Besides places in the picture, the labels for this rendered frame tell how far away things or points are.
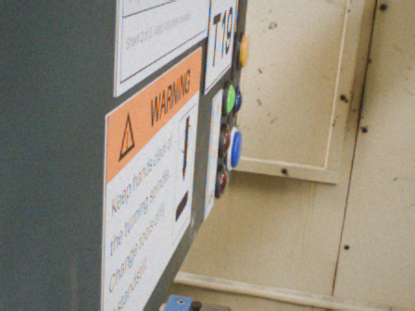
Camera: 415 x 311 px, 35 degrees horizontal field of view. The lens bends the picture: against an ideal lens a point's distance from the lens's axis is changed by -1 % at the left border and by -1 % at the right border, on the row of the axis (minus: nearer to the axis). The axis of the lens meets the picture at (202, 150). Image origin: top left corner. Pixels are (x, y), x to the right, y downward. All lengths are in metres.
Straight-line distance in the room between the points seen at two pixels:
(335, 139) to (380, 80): 0.13
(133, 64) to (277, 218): 1.10
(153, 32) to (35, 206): 0.11
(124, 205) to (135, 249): 0.03
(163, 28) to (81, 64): 0.09
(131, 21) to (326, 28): 1.00
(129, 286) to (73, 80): 0.11
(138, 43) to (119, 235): 0.07
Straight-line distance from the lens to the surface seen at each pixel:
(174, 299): 1.08
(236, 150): 0.52
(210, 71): 0.39
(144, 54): 0.25
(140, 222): 0.27
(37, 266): 0.18
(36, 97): 0.16
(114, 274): 0.25
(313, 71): 1.23
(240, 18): 0.50
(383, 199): 1.30
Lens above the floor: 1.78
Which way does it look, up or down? 18 degrees down
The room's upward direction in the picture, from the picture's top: 4 degrees clockwise
